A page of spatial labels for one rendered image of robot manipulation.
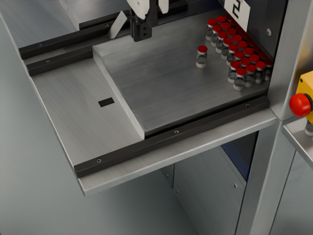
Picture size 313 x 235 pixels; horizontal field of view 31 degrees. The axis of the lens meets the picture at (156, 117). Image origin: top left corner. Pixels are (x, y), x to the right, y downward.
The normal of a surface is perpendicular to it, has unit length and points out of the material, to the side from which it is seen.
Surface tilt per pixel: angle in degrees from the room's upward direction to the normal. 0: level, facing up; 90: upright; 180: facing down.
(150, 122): 0
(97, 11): 0
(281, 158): 90
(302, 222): 90
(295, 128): 0
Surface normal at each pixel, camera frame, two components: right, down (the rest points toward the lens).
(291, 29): -0.90, 0.32
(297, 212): 0.44, 0.68
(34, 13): 0.00, -0.66
